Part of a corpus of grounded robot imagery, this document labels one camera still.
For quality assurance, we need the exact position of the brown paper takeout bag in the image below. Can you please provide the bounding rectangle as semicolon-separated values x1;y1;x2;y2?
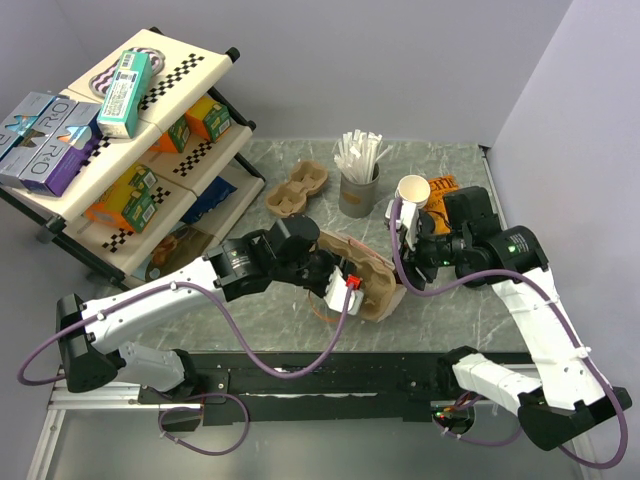
305;234;406;324

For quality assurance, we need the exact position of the orange green box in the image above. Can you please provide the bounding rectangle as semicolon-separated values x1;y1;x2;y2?
185;96;231;143
84;164;157;233
149;116;191;153

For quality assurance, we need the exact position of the silver R+O box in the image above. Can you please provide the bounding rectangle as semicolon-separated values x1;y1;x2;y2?
1;92;55;183

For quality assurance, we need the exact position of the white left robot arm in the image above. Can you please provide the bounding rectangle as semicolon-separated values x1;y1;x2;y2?
56;214;355;402

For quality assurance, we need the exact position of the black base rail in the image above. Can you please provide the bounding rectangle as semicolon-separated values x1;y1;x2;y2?
168;346;475;426

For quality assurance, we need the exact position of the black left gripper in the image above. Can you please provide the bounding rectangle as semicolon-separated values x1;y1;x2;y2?
273;246;355;297

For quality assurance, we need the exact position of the purple R+O box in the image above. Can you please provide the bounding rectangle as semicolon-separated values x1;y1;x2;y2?
19;102;103;197

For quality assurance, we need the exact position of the grey straw holder cup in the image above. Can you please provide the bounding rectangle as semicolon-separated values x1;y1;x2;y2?
338;165;379;219

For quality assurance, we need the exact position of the purple wavy pouch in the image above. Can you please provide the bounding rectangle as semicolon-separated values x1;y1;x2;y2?
89;47;165;98

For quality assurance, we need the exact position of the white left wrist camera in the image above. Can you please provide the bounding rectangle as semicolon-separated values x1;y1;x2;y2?
323;267;364;316

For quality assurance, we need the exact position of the orange green box lower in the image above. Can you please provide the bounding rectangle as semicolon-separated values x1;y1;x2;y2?
84;164;157;233

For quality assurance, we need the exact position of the orange potato chips bag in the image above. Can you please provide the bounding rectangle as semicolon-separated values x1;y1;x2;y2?
423;175;459;234

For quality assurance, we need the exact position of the teal product box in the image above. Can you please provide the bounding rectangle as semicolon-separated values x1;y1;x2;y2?
97;50;152;139

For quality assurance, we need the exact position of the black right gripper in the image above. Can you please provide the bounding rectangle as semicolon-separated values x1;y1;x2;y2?
387;219;470;292

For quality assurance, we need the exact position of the cream tiered display shelf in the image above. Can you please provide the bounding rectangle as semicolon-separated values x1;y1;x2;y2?
1;28;265;289

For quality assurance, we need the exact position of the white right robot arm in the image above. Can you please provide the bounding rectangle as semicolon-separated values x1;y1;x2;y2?
387;186;632;457

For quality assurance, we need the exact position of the orange green box upper right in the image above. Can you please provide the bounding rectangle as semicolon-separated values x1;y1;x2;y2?
185;96;231;143

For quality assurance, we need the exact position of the brown cardboard cup carrier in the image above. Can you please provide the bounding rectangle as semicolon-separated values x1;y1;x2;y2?
265;160;329;218

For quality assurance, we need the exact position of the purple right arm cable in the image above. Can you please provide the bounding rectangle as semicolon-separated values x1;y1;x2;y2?
389;197;629;469

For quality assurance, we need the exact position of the orange green box upper left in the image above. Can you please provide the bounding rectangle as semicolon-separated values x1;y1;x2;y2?
149;116;191;153

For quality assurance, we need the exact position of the stack of paper cups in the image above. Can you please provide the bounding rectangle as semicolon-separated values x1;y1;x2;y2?
391;174;431;211

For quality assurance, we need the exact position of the white wrapped straws bundle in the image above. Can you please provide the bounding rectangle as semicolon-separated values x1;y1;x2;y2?
334;129;392;185

